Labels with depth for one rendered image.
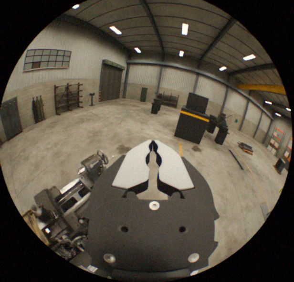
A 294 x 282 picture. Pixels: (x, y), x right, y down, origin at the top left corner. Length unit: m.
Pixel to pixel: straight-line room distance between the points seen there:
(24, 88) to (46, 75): 1.72
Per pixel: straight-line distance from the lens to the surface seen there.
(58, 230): 0.82
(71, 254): 1.27
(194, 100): 4.17
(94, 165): 0.75
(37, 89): 7.40
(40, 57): 7.82
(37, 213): 0.72
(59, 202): 1.00
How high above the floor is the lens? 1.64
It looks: 27 degrees down
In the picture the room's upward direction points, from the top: 9 degrees clockwise
